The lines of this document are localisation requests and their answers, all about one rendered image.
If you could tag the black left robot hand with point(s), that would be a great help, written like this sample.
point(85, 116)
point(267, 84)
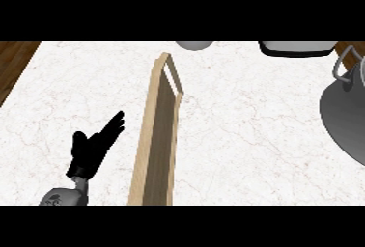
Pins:
point(92, 149)

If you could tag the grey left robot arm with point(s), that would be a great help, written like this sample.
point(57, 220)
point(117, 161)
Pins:
point(67, 195)

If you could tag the pale wooden tray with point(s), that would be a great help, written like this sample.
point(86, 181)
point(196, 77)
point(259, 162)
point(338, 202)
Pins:
point(159, 141)

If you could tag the grey metal pot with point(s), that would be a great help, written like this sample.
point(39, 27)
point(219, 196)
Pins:
point(345, 119)

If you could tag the grey round object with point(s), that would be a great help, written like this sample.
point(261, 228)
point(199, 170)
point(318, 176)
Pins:
point(194, 45)

